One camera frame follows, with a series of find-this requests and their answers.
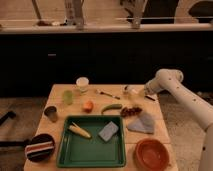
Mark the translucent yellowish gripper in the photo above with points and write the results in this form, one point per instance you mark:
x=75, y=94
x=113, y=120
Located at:
x=139, y=93

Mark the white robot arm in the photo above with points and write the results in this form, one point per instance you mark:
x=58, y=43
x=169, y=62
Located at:
x=202, y=112

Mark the bunch of dark grapes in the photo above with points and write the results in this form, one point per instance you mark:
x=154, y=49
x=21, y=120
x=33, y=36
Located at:
x=126, y=112

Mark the green chili pepper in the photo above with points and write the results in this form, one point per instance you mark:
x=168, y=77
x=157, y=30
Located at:
x=111, y=107

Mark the blue-grey cloth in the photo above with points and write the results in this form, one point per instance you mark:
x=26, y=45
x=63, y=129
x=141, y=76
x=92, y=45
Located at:
x=143, y=123

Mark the blue sponge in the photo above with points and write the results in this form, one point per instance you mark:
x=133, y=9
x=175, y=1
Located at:
x=108, y=131

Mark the orange fruit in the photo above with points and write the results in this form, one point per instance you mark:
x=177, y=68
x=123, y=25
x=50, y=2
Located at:
x=88, y=106

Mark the white cup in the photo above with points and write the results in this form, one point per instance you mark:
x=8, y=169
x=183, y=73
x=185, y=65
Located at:
x=82, y=84

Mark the green plastic cup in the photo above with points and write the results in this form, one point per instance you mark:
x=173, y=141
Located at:
x=67, y=97

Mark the orange bowl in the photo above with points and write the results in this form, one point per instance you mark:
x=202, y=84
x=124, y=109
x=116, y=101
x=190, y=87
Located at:
x=151, y=155

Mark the corn cob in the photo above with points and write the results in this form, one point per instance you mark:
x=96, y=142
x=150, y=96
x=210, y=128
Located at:
x=80, y=131

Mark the green plastic tray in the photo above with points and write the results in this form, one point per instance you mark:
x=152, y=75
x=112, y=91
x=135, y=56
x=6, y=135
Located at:
x=76, y=151

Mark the metal cup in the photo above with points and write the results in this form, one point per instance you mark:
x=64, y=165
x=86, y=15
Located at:
x=51, y=113

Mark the striped dark round plate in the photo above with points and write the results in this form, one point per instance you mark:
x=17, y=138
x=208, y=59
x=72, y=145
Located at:
x=40, y=148

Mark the black object on floor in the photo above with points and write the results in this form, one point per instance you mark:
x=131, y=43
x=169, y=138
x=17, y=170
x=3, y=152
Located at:
x=9, y=114

